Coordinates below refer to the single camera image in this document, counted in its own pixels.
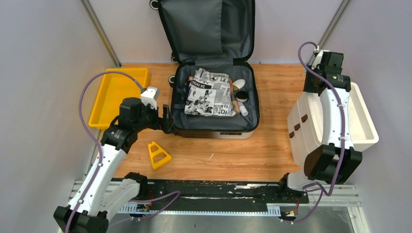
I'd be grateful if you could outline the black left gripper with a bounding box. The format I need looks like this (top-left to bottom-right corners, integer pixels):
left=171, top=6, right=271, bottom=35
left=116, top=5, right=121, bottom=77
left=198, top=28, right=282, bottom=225
left=134, top=100, right=175, bottom=133

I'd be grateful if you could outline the white drawer storage box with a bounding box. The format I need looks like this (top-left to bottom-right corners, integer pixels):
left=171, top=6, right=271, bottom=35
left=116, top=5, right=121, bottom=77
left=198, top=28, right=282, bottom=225
left=287, top=83, right=379, bottom=166

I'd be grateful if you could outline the space astronaut hardshell suitcase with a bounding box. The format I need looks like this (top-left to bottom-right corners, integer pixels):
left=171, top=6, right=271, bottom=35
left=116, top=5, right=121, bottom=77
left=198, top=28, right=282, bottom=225
left=149, top=0, right=260, bottom=139

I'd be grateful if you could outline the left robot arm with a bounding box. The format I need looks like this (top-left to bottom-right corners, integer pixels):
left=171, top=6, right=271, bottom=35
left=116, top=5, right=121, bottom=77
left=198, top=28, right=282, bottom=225
left=53, top=97, right=172, bottom=233

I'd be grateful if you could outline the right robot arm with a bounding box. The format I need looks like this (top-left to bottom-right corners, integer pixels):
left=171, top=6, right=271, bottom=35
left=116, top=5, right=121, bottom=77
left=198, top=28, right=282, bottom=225
left=277, top=50, right=362, bottom=203

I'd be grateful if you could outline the yellow triangular plastic stand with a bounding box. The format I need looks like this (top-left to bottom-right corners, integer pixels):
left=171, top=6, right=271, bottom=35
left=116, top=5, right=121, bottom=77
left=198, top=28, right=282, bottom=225
left=148, top=141, right=172, bottom=170

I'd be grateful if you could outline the newspaper print folded cloth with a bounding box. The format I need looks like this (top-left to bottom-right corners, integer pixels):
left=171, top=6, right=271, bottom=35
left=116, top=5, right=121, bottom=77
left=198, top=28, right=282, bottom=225
left=184, top=68, right=236, bottom=117

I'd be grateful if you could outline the yellow plastic tray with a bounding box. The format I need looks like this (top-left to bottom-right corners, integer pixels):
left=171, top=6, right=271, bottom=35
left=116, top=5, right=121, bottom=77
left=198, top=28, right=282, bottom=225
left=88, top=67, right=151, bottom=130

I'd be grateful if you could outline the white tube bottle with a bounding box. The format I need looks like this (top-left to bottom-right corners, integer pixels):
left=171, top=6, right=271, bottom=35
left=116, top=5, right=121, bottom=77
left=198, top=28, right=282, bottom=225
left=238, top=102, right=249, bottom=117

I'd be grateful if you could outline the black round cosmetic jar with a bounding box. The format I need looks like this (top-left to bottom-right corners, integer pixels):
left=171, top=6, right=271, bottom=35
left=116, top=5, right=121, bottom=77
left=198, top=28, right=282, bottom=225
left=235, top=91, right=249, bottom=103

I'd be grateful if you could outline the white oval cosmetic case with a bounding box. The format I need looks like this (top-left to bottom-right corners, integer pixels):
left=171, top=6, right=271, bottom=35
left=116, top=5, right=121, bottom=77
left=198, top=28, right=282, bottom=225
left=232, top=79, right=246, bottom=91

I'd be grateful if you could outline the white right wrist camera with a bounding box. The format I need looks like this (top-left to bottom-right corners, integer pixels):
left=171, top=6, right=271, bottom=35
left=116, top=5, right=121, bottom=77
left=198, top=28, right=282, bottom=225
left=309, top=46, right=330, bottom=69

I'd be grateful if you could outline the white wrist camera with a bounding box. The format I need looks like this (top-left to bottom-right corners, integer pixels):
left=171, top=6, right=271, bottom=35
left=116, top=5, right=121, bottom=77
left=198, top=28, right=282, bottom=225
left=309, top=46, right=330, bottom=69
left=140, top=86, right=160, bottom=110

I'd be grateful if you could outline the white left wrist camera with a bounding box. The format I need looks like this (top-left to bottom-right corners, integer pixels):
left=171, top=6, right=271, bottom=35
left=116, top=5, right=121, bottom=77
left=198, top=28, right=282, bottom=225
left=140, top=86, right=160, bottom=110

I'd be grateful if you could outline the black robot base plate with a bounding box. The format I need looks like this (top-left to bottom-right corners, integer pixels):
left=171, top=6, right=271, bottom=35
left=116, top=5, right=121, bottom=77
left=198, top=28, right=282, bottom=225
left=132, top=179, right=309, bottom=213

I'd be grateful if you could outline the slotted cable duct rail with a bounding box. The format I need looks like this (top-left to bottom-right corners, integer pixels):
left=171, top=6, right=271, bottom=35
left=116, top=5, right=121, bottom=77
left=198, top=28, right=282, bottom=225
left=119, top=202, right=282, bottom=217

